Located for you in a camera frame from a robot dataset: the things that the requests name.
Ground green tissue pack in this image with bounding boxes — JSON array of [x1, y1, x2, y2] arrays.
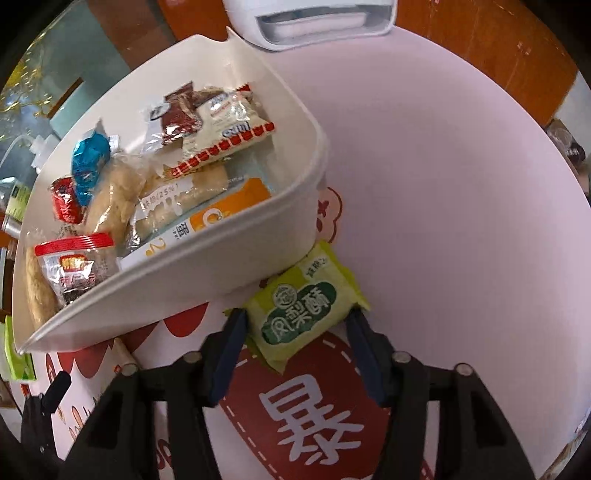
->
[[0, 315, 38, 383]]

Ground blue foil snack packet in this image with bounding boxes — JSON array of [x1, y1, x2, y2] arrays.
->
[[71, 130, 113, 208]]

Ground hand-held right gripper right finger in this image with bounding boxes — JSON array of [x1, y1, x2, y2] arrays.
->
[[345, 310, 539, 480]]

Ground teal ceramic jar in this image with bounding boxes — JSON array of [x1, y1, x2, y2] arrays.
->
[[47, 78, 101, 138]]

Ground white orange snack packet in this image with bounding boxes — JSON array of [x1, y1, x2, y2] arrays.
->
[[119, 178, 273, 274]]

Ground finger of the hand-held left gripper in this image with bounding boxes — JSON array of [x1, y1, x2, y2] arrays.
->
[[43, 370, 73, 412]]

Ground clear bread roll packet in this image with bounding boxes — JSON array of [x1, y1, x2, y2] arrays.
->
[[133, 165, 230, 241], [84, 156, 149, 247]]

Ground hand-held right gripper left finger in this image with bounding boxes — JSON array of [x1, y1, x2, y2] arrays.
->
[[65, 308, 250, 480]]

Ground green pastry packet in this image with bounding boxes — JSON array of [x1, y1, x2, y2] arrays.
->
[[244, 239, 371, 376]]

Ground frosted glass door panel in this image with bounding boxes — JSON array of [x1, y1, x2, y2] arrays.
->
[[0, 0, 162, 139]]

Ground crispy rice cake packet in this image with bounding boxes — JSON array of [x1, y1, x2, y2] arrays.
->
[[24, 248, 62, 325]]

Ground white plastic tray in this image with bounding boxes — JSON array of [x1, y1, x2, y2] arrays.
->
[[11, 32, 330, 356]]

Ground red checkered border snack packet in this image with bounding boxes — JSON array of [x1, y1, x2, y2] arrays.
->
[[165, 84, 276, 180]]

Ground glass bottle with green label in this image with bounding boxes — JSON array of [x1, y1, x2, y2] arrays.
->
[[0, 184, 32, 219]]

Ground clear squeeze bottle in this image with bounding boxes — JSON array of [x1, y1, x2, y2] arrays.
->
[[0, 135, 62, 186]]

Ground clear red nut snack packet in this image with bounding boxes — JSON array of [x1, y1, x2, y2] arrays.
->
[[34, 232, 117, 306]]

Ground brown snack packet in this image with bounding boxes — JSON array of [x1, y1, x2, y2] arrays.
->
[[148, 82, 205, 146]]

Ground white countertop dispenser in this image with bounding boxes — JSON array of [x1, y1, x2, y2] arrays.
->
[[222, 0, 399, 52]]

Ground small red snack packet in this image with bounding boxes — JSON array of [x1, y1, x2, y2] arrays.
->
[[50, 176, 88, 225]]

